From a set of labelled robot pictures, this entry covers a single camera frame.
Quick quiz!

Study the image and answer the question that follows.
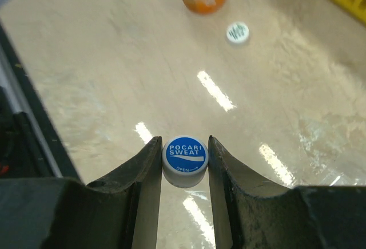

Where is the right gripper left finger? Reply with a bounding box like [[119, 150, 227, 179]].
[[1, 137, 162, 248]]

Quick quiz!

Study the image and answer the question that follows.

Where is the blue white bottle cap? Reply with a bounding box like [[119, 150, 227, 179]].
[[162, 136, 209, 188]]

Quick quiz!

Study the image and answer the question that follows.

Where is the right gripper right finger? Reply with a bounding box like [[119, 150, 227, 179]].
[[208, 137, 365, 248]]

